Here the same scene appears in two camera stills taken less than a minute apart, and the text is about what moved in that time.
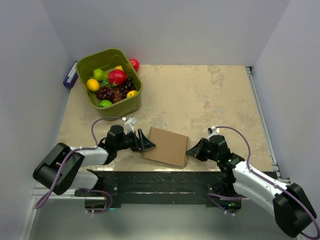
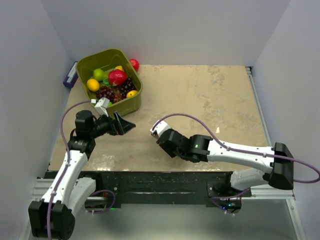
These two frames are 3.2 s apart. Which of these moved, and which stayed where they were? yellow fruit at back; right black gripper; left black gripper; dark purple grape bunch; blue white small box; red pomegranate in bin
Moved: left black gripper; right black gripper
Stayed: yellow fruit at back; blue white small box; red pomegranate in bin; dark purple grape bunch
